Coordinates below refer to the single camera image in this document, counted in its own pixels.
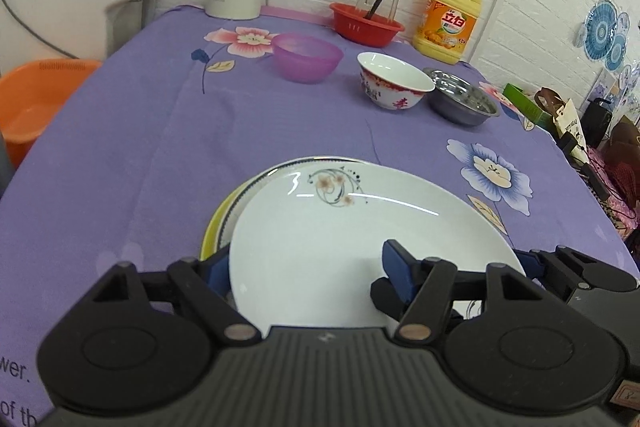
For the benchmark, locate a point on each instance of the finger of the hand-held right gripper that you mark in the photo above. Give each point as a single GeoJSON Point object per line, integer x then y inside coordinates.
{"type": "Point", "coordinates": [531, 261]}

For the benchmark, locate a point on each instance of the brown bag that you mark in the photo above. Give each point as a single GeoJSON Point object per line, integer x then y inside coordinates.
{"type": "Point", "coordinates": [547, 99]}

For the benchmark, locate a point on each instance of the stainless steel bowl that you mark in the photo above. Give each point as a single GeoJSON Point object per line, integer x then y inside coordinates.
{"type": "Point", "coordinates": [462, 103]}

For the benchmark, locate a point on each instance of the black speaker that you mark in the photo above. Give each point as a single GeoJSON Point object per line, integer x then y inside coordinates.
{"type": "Point", "coordinates": [597, 119]}

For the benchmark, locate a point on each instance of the yellow plate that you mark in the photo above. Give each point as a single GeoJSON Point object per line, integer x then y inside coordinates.
{"type": "Point", "coordinates": [214, 227]}

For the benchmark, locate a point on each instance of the purple plastic bowl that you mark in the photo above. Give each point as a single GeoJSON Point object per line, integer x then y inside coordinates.
{"type": "Point", "coordinates": [306, 57]}

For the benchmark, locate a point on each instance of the blue-rimmed white plate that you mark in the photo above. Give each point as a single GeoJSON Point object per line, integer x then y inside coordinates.
{"type": "Point", "coordinates": [260, 187]}

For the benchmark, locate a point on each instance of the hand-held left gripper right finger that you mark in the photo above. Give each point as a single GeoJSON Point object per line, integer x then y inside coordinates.
{"type": "Point", "coordinates": [395, 260]}

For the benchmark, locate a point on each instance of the white floral plate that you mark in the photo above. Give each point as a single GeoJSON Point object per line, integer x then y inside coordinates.
{"type": "Point", "coordinates": [320, 252]}

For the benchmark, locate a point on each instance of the blue paper fan decorations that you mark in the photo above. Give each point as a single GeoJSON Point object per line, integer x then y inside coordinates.
{"type": "Point", "coordinates": [602, 29]}

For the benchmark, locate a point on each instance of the orange plastic basin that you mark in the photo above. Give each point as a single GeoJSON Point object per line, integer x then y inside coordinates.
{"type": "Point", "coordinates": [35, 107]}

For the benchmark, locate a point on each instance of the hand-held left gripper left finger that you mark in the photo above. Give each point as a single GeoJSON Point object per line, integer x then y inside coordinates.
{"type": "Point", "coordinates": [218, 270]}

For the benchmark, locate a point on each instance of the yellow detergent pump bottle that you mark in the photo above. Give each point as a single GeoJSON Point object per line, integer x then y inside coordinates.
{"type": "Point", "coordinates": [445, 24]}

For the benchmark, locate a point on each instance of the paper tag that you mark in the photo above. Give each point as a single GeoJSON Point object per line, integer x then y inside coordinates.
{"type": "Point", "coordinates": [570, 127]}

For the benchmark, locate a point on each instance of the green box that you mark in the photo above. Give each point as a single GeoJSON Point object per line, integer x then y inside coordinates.
{"type": "Point", "coordinates": [525, 106]}

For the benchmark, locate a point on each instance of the red plastic basket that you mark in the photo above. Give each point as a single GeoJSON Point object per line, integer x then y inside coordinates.
{"type": "Point", "coordinates": [367, 32]}

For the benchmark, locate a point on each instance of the white bowl with red pattern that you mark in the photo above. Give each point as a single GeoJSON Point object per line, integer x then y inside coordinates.
{"type": "Point", "coordinates": [392, 83]}

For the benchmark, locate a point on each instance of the purple floral tablecloth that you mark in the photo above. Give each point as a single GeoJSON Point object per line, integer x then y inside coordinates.
{"type": "Point", "coordinates": [140, 142]}

